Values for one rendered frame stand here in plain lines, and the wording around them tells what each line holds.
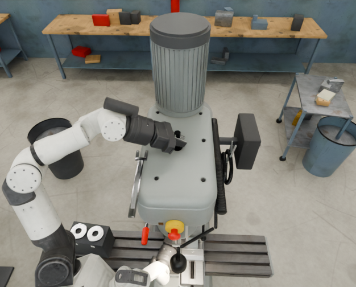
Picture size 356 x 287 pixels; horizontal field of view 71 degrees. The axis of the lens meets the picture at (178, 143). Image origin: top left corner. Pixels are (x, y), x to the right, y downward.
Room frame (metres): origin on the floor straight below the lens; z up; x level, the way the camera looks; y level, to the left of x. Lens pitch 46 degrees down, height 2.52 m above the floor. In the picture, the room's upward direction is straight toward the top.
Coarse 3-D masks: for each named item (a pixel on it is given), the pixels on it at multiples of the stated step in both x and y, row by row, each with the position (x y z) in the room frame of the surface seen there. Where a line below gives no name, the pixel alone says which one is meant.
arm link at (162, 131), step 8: (144, 120) 0.56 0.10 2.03; (152, 120) 0.58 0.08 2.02; (144, 128) 0.54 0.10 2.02; (152, 128) 0.55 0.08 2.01; (160, 128) 0.58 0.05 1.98; (168, 128) 0.60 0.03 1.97; (144, 136) 0.53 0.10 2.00; (152, 136) 0.55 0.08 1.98; (160, 136) 0.54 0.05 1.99; (168, 136) 0.56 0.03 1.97; (144, 144) 0.53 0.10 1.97; (152, 144) 0.53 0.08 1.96; (160, 144) 0.53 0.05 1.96; (168, 144) 0.53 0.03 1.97; (168, 152) 0.52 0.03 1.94
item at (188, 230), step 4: (160, 228) 0.51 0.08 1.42; (164, 228) 0.50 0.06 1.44; (184, 228) 0.50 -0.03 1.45; (188, 228) 0.50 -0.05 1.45; (192, 228) 0.51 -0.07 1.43; (164, 232) 0.50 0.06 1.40; (184, 232) 0.50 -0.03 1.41; (188, 232) 0.50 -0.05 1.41; (192, 232) 0.51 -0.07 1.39; (184, 236) 0.50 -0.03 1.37; (188, 236) 0.51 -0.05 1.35
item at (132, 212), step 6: (138, 150) 0.57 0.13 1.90; (138, 156) 0.54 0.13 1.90; (144, 156) 0.54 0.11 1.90; (138, 162) 0.51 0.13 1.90; (138, 168) 0.49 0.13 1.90; (138, 174) 0.47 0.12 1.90; (138, 180) 0.44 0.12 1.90; (138, 186) 0.42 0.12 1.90; (132, 192) 0.40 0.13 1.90; (138, 192) 0.40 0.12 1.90; (132, 198) 0.38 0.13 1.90; (132, 204) 0.36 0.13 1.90; (132, 210) 0.34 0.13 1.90; (132, 216) 0.33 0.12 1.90
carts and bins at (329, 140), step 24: (288, 96) 2.83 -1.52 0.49; (312, 96) 2.36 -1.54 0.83; (336, 96) 2.36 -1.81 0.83; (48, 120) 2.20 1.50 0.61; (288, 120) 2.55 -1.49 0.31; (312, 120) 2.55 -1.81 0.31; (336, 120) 2.24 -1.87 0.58; (288, 144) 2.09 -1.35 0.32; (312, 144) 2.03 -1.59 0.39; (336, 144) 1.83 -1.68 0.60; (72, 168) 1.85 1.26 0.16; (312, 168) 1.90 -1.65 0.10; (336, 168) 1.84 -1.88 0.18
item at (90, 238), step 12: (72, 228) 0.64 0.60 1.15; (84, 228) 0.64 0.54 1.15; (96, 228) 0.64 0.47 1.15; (108, 228) 0.64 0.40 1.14; (84, 240) 0.57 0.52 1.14; (96, 240) 0.57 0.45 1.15; (108, 240) 0.60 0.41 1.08; (84, 252) 0.56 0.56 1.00; (96, 252) 0.55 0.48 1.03; (108, 252) 0.56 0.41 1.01
